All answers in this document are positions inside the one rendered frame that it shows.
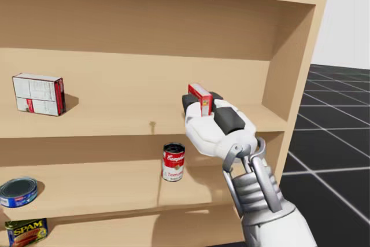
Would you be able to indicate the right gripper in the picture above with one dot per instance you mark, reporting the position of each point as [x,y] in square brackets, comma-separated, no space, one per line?
[211,134]

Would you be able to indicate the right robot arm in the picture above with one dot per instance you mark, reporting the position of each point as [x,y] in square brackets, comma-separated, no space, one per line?
[260,195]

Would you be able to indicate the pale wooden shelf unit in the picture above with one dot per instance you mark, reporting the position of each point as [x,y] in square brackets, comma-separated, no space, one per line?
[144,41]

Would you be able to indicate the red and white can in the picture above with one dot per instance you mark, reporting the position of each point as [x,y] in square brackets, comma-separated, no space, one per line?
[173,163]

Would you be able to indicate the red and white carton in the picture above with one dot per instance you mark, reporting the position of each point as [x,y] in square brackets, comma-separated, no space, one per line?
[36,95]

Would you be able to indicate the blue flat can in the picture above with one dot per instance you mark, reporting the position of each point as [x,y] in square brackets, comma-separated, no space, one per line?
[17,193]

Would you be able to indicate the green and blue rectangular can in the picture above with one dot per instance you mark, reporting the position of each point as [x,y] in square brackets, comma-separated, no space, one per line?
[26,232]

